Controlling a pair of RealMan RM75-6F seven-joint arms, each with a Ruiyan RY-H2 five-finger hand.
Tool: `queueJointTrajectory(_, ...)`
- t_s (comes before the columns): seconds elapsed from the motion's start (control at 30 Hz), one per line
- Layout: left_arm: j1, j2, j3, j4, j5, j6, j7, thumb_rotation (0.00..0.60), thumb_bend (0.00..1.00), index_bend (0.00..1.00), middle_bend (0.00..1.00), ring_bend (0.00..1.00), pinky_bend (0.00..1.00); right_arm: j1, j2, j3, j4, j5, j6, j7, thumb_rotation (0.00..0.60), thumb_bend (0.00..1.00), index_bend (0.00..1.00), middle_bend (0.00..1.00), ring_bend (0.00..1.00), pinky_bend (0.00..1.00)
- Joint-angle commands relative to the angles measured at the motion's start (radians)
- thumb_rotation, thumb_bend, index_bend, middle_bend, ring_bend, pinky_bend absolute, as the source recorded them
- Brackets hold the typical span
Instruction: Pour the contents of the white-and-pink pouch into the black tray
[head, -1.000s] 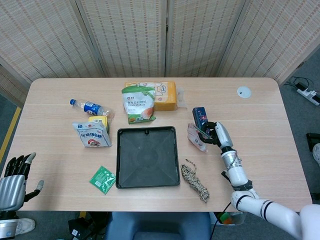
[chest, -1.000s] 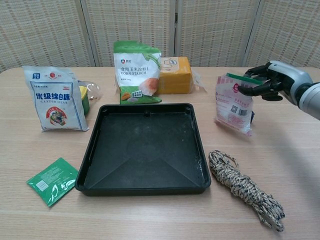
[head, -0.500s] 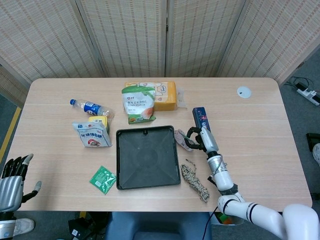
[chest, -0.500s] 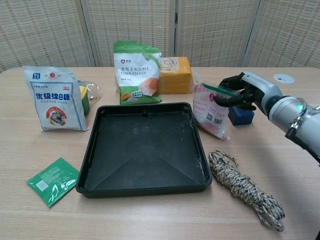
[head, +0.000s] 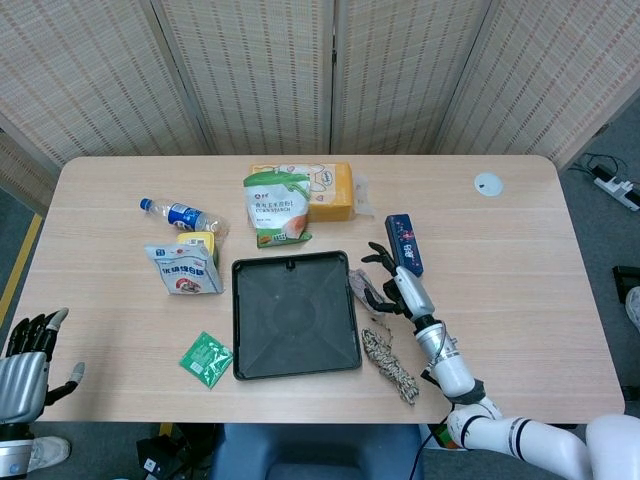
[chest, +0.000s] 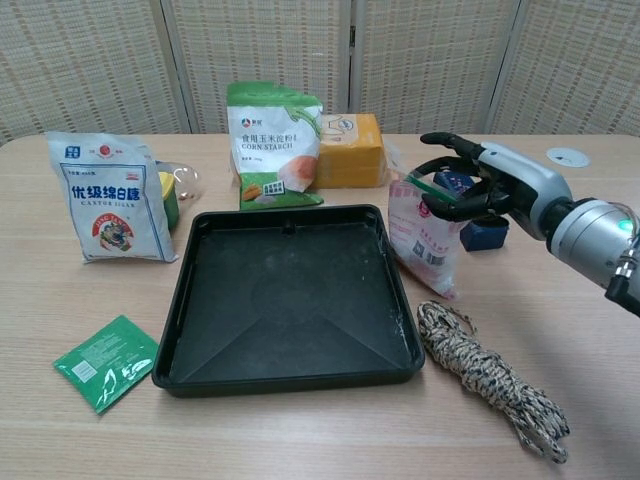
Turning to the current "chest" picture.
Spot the green sachet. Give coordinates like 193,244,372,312
52,314,161,416

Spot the clear bottle with blue label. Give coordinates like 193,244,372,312
154,160,200,204

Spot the dark blue rectangular box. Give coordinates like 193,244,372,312
433,169,510,252

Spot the black square plastic tray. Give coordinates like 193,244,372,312
151,203,426,400

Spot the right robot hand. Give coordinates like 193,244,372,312
414,131,574,241

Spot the pink snack packet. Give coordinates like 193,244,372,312
388,167,469,301

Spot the green white corn starch bag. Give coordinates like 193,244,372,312
226,81,325,212

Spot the orange tissue pack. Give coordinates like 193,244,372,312
312,113,416,190

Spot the braided rope bundle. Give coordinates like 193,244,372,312
416,299,571,465

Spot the woven folding screen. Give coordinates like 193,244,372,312
0,0,640,146

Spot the white sugar bag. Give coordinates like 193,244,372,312
45,131,180,265

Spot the white table grommet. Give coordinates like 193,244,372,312
546,146,591,169

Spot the yellow green container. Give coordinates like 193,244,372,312
157,171,180,231

